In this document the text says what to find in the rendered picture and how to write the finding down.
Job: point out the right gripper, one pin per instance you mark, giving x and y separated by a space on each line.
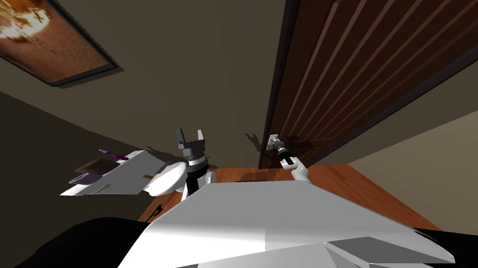
274 142

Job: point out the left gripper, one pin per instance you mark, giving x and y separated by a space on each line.
193 148

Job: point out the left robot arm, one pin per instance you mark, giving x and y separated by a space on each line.
193 168

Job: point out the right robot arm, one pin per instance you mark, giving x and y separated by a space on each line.
299 172

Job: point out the white cabinet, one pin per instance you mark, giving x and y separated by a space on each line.
123 177

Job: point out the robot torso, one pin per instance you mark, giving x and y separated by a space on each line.
250 218

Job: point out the brown panelled door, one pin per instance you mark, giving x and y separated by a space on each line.
365 55

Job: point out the dark framed brown picture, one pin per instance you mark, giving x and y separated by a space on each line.
31 43

